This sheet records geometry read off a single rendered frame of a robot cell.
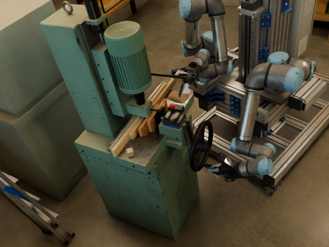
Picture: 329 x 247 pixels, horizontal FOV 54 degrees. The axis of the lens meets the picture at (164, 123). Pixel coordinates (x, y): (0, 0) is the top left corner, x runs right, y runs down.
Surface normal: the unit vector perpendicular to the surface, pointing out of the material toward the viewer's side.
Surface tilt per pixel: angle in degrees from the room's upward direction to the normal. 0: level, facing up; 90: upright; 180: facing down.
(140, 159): 0
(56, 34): 90
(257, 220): 0
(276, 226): 0
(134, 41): 90
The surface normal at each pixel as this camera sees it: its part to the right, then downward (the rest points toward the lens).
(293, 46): -0.71, 0.55
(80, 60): -0.46, 0.66
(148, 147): -0.15, -0.73
